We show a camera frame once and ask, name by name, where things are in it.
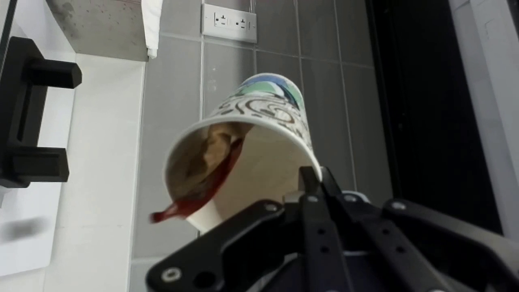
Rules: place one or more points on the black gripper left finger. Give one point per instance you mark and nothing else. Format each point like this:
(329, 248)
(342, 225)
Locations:
(319, 243)

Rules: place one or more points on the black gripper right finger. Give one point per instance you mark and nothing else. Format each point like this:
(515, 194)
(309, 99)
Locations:
(423, 243)

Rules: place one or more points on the printed paper coffee cup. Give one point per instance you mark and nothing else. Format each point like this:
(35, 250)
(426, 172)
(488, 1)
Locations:
(270, 162)

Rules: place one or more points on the red ketchup packet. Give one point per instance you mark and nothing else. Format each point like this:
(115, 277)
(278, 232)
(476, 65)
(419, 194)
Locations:
(209, 186)

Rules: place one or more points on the brown snack packet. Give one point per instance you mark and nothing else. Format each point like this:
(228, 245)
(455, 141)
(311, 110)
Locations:
(213, 146)

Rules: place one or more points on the grey square column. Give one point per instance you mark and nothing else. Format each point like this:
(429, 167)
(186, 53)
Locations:
(103, 24)

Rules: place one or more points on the grey wall power outlet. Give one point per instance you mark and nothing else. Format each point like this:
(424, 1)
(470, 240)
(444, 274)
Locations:
(230, 22)

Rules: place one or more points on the black metal bracket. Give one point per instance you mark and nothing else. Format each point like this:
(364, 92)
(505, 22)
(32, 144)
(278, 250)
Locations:
(22, 107)

